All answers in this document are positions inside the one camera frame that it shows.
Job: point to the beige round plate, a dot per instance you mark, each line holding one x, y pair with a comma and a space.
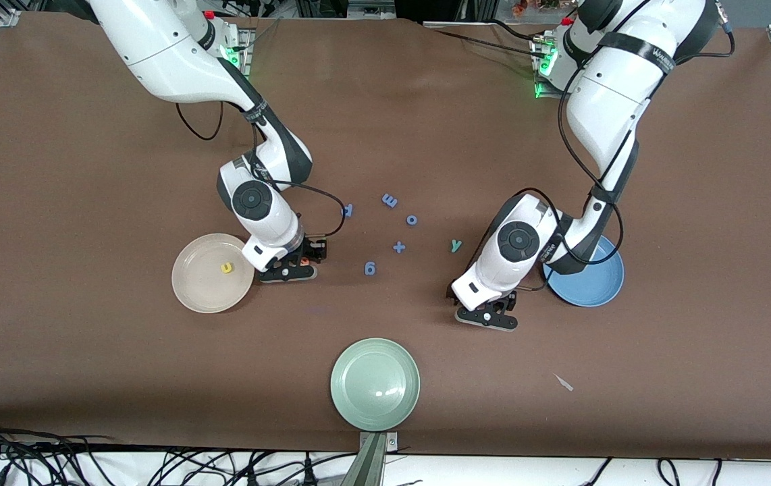
203, 287

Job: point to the white paper scrap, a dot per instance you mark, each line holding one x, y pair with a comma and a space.
564, 383

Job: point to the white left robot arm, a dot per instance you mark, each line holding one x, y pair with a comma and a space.
615, 88

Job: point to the grey metal post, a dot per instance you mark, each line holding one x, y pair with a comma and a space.
373, 466

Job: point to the brown table cover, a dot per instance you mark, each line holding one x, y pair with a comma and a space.
88, 371

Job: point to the orange red decorative object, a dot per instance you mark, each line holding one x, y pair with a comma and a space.
524, 7

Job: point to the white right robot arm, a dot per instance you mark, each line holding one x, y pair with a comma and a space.
169, 54

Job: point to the blue round plate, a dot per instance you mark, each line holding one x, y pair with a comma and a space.
595, 287

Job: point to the blue foam letter p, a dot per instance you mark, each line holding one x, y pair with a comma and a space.
347, 210

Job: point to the aluminium corner bracket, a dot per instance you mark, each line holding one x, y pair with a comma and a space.
6, 18

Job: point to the blue foam digit 9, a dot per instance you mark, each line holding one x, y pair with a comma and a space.
370, 268

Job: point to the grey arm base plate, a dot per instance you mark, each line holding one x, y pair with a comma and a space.
248, 40
546, 96

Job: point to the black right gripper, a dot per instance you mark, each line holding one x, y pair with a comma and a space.
309, 252

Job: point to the blue foam letter m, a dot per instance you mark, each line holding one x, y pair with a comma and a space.
389, 200

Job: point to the green round plate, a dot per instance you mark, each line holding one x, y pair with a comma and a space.
375, 384

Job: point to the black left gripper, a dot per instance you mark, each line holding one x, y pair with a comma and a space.
511, 304

